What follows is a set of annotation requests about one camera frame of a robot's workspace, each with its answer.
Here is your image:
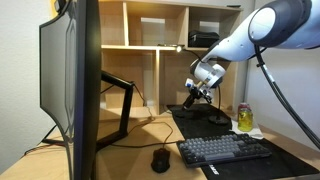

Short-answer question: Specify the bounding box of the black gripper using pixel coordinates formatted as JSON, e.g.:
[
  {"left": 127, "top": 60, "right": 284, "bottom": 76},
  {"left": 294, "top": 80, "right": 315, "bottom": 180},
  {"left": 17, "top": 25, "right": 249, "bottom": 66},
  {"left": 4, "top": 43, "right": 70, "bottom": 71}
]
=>
[{"left": 183, "top": 78, "right": 213, "bottom": 110}]

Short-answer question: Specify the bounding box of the black gooseneck desk lamp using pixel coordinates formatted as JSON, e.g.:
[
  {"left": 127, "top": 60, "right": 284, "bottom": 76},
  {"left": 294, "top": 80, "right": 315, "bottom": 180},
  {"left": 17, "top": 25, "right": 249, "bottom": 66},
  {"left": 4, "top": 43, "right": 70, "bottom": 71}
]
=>
[{"left": 175, "top": 45, "right": 231, "bottom": 126}]

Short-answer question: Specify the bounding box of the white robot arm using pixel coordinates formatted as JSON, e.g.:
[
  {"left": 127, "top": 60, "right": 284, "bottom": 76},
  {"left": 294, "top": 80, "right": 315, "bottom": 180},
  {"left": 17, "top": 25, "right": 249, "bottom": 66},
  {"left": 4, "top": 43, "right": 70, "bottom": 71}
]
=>
[{"left": 183, "top": 0, "right": 320, "bottom": 109}]

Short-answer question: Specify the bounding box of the black desk mat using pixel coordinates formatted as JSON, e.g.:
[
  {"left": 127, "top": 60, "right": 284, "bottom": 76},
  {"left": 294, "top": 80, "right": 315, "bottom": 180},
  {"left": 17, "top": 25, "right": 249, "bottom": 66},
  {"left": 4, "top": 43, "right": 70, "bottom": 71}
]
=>
[{"left": 168, "top": 104, "right": 319, "bottom": 180}]

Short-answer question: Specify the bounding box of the wooden desk shelf hutch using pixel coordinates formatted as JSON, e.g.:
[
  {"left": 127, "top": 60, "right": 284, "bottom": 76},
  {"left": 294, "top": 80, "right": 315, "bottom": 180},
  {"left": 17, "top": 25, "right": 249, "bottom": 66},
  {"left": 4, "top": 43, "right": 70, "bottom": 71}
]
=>
[{"left": 99, "top": 0, "right": 242, "bottom": 117}]

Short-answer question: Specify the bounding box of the black case on shelf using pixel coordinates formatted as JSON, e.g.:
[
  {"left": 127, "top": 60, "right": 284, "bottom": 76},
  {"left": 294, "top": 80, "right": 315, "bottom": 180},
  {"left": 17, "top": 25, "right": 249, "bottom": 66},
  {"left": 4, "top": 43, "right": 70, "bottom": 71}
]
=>
[{"left": 188, "top": 30, "right": 220, "bottom": 48}]

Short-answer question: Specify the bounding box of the grey mechanical keyboard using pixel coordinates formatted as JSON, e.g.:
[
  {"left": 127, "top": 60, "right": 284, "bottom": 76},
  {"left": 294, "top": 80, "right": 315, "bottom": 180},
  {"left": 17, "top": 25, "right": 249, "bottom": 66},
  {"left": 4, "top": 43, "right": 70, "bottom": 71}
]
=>
[{"left": 177, "top": 134, "right": 271, "bottom": 168}]

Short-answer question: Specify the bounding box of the white paper napkin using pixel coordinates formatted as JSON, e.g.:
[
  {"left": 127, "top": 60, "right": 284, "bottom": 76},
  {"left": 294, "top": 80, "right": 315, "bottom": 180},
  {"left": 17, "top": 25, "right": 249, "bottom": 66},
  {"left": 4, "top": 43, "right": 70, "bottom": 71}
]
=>
[{"left": 231, "top": 120, "right": 264, "bottom": 140}]

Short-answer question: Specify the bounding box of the black computer mouse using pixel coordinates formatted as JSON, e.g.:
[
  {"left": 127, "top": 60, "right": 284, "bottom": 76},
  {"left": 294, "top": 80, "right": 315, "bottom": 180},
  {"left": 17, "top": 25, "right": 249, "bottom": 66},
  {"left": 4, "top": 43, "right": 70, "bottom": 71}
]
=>
[{"left": 151, "top": 148, "right": 170, "bottom": 173}]

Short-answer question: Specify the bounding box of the black monitor stand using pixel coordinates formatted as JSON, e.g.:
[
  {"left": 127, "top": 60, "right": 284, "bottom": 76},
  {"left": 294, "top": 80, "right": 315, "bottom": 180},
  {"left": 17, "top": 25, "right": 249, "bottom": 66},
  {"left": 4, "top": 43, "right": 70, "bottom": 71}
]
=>
[{"left": 40, "top": 70, "right": 134, "bottom": 151}]

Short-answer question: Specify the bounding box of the black curved computer monitor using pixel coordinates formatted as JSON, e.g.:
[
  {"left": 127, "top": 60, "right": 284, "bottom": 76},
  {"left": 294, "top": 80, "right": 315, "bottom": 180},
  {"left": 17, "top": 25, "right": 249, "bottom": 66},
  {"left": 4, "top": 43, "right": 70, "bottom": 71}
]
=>
[{"left": 39, "top": 0, "right": 101, "bottom": 180}]

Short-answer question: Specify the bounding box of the black mouse cable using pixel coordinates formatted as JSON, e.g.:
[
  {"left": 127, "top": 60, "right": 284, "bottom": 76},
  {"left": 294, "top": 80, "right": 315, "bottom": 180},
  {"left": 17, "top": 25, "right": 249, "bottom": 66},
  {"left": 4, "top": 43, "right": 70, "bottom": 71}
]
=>
[{"left": 109, "top": 121, "right": 178, "bottom": 150}]

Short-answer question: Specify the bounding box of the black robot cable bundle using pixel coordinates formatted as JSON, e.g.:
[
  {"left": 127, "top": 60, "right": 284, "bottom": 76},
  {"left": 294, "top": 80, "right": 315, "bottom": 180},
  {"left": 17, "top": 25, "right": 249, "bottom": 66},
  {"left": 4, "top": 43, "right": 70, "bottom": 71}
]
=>
[{"left": 253, "top": 45, "right": 320, "bottom": 151}]

